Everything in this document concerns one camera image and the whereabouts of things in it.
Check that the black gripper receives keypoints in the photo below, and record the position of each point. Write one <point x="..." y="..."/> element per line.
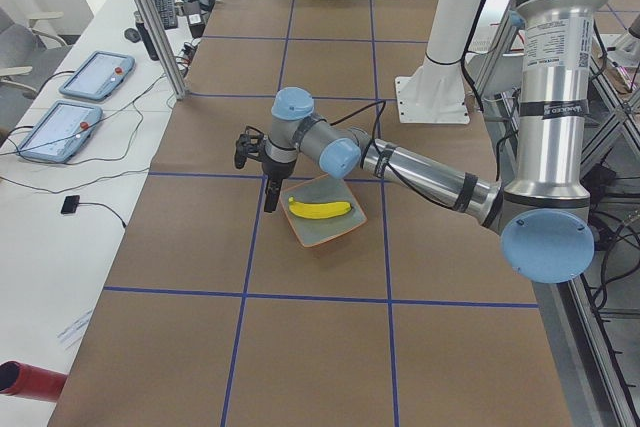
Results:
<point x="276" y="169"/>

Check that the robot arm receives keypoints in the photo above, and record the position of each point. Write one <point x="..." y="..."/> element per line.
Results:
<point x="440" y="149"/>

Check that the grey square plate orange rim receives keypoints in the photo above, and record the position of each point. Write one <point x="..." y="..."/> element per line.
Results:
<point x="323" y="189"/>

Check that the black keyboard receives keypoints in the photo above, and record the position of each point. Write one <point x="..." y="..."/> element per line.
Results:
<point x="167" y="13"/>

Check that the black bottle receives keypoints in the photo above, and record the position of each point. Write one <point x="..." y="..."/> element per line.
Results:
<point x="147" y="41"/>

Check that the upper blue teach pendant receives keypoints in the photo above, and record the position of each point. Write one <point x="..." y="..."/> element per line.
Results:
<point x="98" y="76"/>

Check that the blue teach pendant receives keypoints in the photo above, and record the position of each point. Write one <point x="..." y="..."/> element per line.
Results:
<point x="61" y="132"/>
<point x="98" y="76"/>

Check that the lower blue teach pendant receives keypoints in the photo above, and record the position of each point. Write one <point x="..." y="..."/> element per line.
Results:
<point x="61" y="132"/>

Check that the red cylinder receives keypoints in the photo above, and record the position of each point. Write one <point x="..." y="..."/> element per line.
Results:
<point x="30" y="382"/>

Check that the aluminium frame post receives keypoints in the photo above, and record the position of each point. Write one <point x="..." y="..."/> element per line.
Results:
<point x="162" y="46"/>

